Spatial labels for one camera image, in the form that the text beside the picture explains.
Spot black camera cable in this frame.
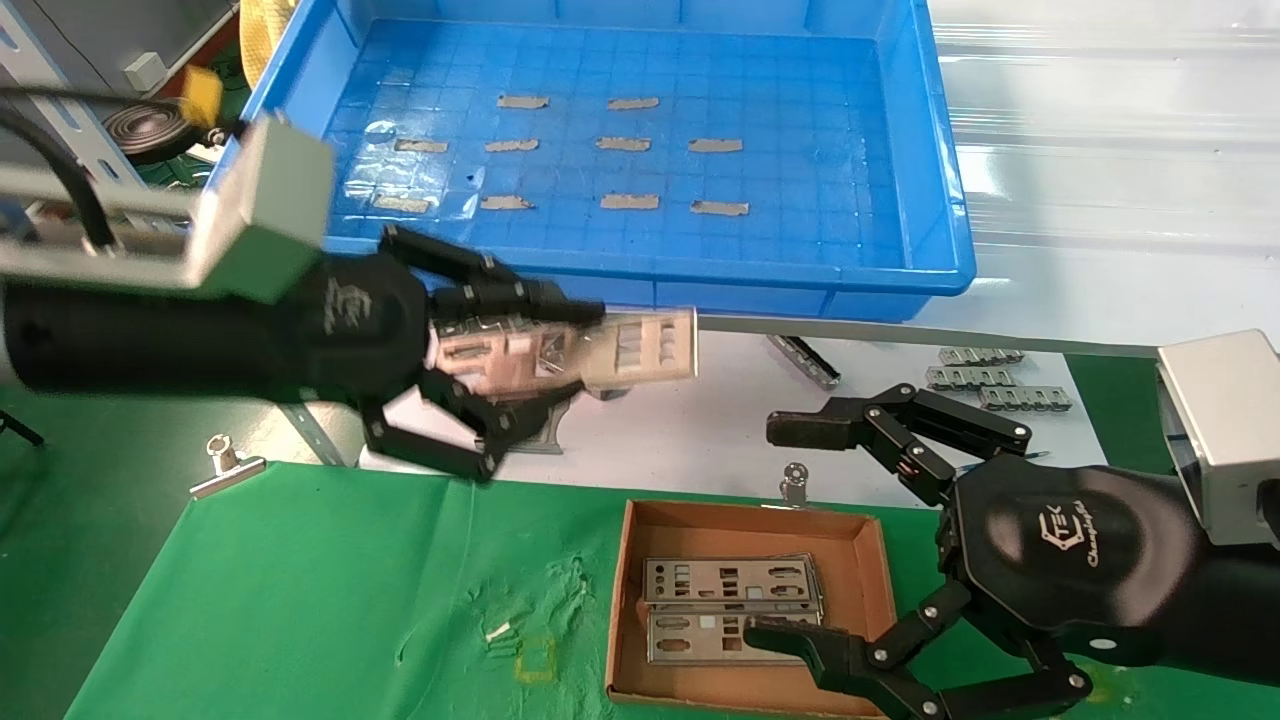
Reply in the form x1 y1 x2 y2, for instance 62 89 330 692
0 85 113 253

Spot black round base disc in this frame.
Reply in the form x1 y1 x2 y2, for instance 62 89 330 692
103 98 201 163

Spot cardboard box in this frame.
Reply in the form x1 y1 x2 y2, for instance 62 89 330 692
607 498 898 719

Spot green table cloth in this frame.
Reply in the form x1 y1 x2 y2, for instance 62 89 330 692
65 460 1280 720

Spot blue plastic tray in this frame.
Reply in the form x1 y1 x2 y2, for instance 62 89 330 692
210 0 976 323

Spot perforated metal shield plate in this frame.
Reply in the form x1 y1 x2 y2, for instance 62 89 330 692
643 553 823 613
438 308 699 403
645 605 823 666

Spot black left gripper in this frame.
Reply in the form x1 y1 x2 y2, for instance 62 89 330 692
0 228 606 483

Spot long metal bar part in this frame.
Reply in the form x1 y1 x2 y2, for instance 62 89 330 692
768 335 841 391

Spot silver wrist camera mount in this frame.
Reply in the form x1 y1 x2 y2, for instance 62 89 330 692
1157 330 1280 547
0 115 336 306

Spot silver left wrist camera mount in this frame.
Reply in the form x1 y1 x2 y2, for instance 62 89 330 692
0 115 336 306

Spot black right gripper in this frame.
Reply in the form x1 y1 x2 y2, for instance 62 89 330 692
745 384 1280 720

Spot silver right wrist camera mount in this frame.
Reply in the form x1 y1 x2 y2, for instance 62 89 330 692
1157 330 1280 547

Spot yellow cable plug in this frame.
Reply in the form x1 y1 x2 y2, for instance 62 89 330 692
180 65 224 129

